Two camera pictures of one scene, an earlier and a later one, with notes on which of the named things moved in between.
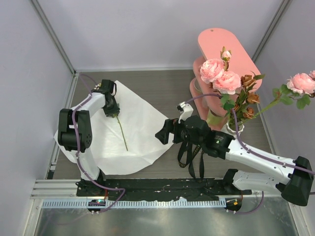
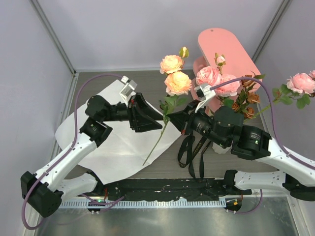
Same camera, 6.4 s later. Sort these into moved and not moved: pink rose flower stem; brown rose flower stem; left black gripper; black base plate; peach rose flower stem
Moved: peach rose flower stem; left black gripper
Not moved: black base plate; brown rose flower stem; pink rose flower stem
